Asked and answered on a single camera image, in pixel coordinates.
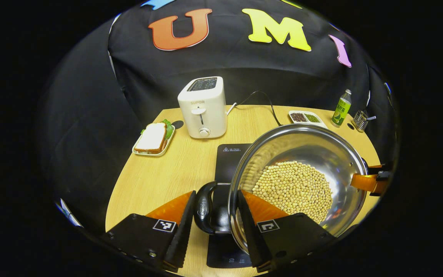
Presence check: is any sandwich with lettuce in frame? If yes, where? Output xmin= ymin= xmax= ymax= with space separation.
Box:
xmin=134 ymin=119 xmax=175 ymax=154

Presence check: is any green label drink bottle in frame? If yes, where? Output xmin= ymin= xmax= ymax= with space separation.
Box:
xmin=331 ymin=89 xmax=352 ymax=128

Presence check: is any metal wire basket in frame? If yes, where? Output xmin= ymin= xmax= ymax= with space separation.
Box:
xmin=352 ymin=110 xmax=370 ymax=133

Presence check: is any black induction cooktop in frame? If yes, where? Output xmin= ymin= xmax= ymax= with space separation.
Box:
xmin=206 ymin=144 xmax=268 ymax=269

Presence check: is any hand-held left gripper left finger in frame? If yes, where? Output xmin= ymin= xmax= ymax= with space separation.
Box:
xmin=99 ymin=190 xmax=197 ymax=273

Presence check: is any pile of soybeans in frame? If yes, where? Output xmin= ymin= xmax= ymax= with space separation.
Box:
xmin=251 ymin=161 xmax=333 ymax=225

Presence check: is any black power cable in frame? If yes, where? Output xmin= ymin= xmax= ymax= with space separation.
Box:
xmin=235 ymin=91 xmax=283 ymax=127

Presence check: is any white toaster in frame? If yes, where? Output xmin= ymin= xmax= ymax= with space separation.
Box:
xmin=177 ymin=76 xmax=228 ymax=139

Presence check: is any black backdrop cloth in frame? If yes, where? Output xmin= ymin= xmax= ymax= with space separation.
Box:
xmin=39 ymin=0 xmax=399 ymax=235

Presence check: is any white divided dish of beans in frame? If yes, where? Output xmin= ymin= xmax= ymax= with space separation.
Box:
xmin=288 ymin=110 xmax=328 ymax=128

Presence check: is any stainless steel pot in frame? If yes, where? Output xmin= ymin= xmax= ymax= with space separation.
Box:
xmin=193 ymin=123 xmax=370 ymax=254

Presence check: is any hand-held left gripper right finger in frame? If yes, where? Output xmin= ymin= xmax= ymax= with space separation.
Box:
xmin=237 ymin=189 xmax=337 ymax=273

